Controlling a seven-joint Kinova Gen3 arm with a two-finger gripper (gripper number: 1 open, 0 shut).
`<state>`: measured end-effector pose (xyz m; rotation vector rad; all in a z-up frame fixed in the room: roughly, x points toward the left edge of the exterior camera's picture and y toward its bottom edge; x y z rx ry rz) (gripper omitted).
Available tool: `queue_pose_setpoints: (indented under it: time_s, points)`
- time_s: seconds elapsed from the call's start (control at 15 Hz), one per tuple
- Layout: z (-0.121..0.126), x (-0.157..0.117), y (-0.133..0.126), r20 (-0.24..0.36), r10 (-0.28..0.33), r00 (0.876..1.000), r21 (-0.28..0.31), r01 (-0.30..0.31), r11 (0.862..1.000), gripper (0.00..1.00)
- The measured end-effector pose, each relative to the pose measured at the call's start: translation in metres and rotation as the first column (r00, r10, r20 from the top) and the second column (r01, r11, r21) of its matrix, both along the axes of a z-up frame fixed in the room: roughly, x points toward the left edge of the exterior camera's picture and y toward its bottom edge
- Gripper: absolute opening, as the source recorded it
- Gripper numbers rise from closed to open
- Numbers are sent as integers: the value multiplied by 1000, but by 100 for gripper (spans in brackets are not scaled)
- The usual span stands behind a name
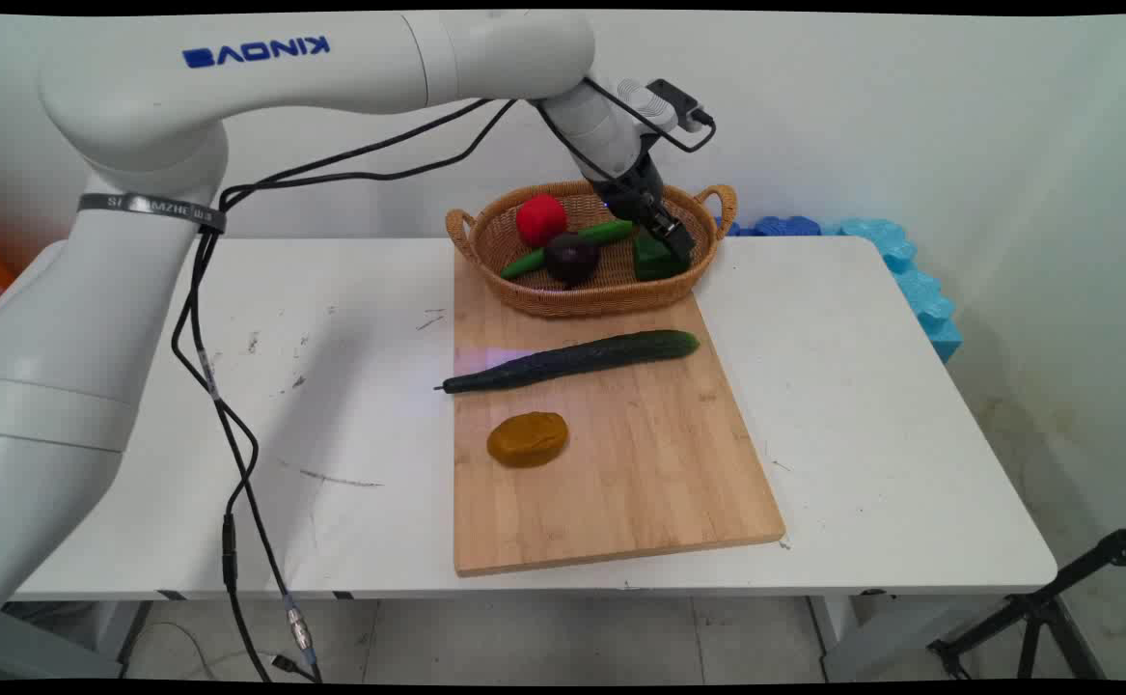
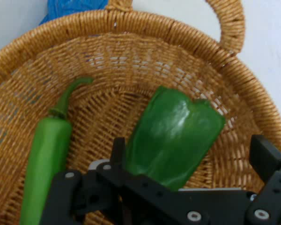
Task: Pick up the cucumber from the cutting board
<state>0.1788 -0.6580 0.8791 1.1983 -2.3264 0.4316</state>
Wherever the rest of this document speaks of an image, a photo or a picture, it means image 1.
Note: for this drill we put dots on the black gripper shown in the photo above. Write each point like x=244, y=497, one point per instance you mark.
x=632, y=183

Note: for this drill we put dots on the long dark green cucumber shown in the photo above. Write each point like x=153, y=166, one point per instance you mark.
x=572, y=359

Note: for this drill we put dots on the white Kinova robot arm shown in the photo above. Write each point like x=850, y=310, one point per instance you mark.
x=234, y=77

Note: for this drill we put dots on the green bell pepper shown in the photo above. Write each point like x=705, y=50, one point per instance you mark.
x=651, y=263

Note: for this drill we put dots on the small green cucumber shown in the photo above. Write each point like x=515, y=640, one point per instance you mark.
x=611, y=232

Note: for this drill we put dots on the woven wicker basket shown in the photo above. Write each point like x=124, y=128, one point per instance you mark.
x=601, y=294

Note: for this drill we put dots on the dark purple round vegetable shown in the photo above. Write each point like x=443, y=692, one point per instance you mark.
x=571, y=259

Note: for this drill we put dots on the dark blue foam piece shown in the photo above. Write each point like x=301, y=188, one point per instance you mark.
x=784, y=227

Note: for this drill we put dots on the red pepper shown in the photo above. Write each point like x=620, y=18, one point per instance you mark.
x=540, y=220

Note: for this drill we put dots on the bamboo cutting board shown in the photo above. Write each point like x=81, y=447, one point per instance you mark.
x=620, y=454

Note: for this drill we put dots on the brown yellow potato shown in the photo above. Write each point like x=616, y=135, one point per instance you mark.
x=527, y=440

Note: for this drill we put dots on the light blue foam piece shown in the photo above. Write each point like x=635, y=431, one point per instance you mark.
x=920, y=290

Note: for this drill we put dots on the white table leg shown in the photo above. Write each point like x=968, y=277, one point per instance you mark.
x=862, y=632

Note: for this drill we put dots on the black tripod stand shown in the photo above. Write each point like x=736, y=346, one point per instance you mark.
x=1035, y=608

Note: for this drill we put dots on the grey table leg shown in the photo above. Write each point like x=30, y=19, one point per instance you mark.
x=61, y=637

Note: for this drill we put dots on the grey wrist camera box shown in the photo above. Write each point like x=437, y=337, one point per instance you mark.
x=664, y=104

